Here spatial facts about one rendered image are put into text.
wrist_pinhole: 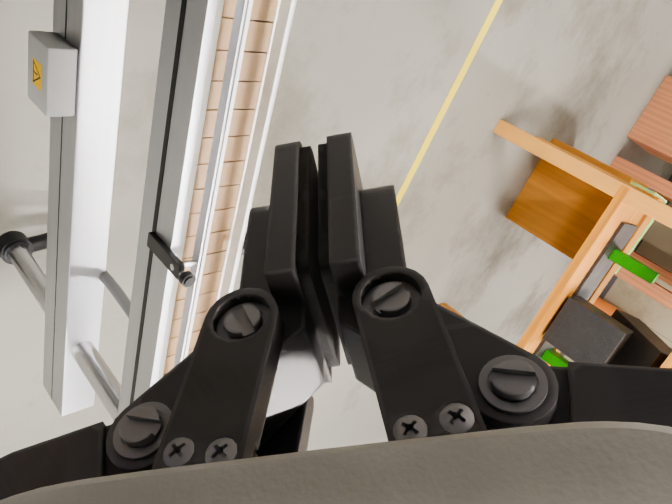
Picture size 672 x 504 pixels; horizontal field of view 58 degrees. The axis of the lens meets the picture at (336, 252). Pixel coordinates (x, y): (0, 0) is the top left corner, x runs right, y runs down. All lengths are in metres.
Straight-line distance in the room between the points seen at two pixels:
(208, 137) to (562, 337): 2.62
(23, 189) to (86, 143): 0.69
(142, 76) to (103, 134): 0.67
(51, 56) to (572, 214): 3.22
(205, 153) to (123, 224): 1.25
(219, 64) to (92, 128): 0.46
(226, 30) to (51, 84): 0.45
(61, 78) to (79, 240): 0.33
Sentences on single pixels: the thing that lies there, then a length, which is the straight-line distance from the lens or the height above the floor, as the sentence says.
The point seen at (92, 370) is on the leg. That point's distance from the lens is 1.43.
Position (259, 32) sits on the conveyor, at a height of 0.93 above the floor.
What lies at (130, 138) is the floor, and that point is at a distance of 1.92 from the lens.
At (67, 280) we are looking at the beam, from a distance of 1.36.
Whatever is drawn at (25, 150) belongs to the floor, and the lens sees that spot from 1.82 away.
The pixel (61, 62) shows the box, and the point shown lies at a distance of 1.14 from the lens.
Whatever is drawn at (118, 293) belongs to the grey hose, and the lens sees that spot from 1.32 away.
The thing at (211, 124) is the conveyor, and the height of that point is 0.93.
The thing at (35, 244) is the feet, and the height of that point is 0.13.
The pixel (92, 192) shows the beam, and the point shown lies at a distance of 1.26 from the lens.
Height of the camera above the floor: 1.56
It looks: 33 degrees down
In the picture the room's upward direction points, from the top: 130 degrees clockwise
